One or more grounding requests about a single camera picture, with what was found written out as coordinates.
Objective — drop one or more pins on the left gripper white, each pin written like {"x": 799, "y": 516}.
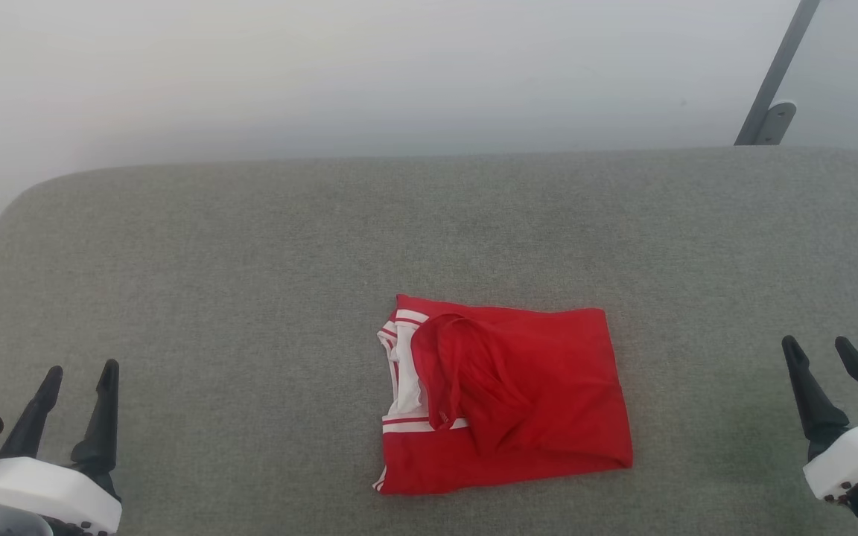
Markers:
{"x": 42, "y": 487}

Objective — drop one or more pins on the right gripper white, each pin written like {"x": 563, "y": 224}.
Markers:
{"x": 857, "y": 454}

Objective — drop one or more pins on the red and white jersey shirt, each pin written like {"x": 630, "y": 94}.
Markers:
{"x": 548, "y": 387}

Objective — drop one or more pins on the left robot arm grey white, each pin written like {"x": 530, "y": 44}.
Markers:
{"x": 4, "y": 519}

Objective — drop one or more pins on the grey fabric sofa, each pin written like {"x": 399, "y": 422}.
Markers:
{"x": 250, "y": 298}

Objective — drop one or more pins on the grey rounded pole bracket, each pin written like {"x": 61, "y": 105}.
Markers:
{"x": 776, "y": 123}

